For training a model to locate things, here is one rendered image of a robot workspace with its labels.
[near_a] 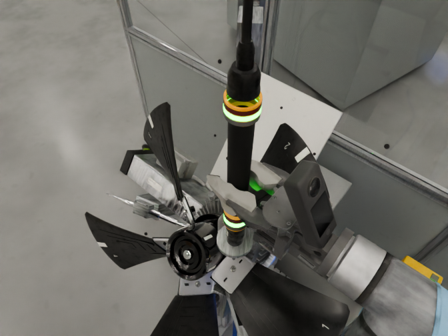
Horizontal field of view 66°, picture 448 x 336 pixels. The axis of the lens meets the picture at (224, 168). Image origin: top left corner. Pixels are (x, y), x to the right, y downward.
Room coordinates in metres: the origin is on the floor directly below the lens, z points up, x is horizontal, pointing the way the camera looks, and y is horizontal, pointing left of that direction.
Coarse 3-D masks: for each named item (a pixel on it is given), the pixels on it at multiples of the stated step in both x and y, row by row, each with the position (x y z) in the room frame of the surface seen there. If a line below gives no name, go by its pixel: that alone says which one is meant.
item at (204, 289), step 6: (204, 276) 0.30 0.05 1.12; (210, 276) 0.31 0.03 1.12; (180, 282) 0.28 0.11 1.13; (186, 282) 0.29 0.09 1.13; (192, 282) 0.29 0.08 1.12; (204, 282) 0.29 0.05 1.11; (210, 282) 0.30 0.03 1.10; (180, 288) 0.27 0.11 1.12; (186, 288) 0.28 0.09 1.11; (192, 288) 0.28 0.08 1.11; (198, 288) 0.28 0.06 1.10; (204, 288) 0.28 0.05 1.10; (210, 288) 0.28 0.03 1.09; (180, 294) 0.26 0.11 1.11; (186, 294) 0.27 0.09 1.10; (192, 294) 0.27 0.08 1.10; (198, 294) 0.27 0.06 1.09; (204, 294) 0.27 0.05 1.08
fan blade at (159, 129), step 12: (156, 108) 0.61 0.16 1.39; (168, 108) 0.58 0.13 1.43; (156, 120) 0.60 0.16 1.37; (168, 120) 0.56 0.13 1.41; (144, 132) 0.65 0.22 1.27; (156, 132) 0.58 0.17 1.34; (168, 132) 0.54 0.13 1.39; (156, 144) 0.58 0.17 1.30; (168, 144) 0.53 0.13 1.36; (156, 156) 0.60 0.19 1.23; (168, 156) 0.51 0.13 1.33; (168, 168) 0.50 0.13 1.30; (180, 192) 0.44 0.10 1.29
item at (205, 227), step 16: (192, 224) 0.40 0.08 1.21; (208, 224) 0.39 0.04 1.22; (176, 240) 0.35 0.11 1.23; (192, 240) 0.34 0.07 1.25; (208, 240) 0.34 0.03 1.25; (176, 256) 0.32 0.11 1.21; (192, 256) 0.31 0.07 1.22; (208, 256) 0.30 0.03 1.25; (224, 256) 0.33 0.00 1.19; (176, 272) 0.29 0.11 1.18; (192, 272) 0.29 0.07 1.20; (208, 272) 0.28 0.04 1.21
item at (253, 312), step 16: (256, 272) 0.29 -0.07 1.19; (272, 272) 0.29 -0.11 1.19; (240, 288) 0.25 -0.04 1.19; (256, 288) 0.25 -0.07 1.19; (272, 288) 0.25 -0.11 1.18; (288, 288) 0.25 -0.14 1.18; (304, 288) 0.25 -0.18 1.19; (240, 304) 0.22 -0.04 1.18; (256, 304) 0.22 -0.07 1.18; (272, 304) 0.22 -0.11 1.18; (288, 304) 0.22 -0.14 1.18; (304, 304) 0.22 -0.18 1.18; (320, 304) 0.22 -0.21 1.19; (336, 304) 0.22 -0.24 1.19; (240, 320) 0.19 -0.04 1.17; (256, 320) 0.19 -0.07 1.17; (272, 320) 0.19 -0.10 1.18; (288, 320) 0.19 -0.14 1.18; (304, 320) 0.19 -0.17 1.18; (320, 320) 0.19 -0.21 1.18; (336, 320) 0.19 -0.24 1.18
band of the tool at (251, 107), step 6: (228, 96) 0.31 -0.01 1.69; (228, 102) 0.28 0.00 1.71; (234, 102) 0.31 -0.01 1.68; (240, 102) 0.31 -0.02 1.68; (246, 102) 0.31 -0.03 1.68; (252, 102) 0.31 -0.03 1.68; (258, 102) 0.28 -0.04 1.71; (234, 108) 0.27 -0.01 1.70; (240, 108) 0.27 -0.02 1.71; (246, 108) 0.27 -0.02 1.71; (252, 108) 0.27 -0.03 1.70; (234, 120) 0.27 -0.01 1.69; (252, 120) 0.27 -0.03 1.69; (246, 126) 0.27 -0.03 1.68
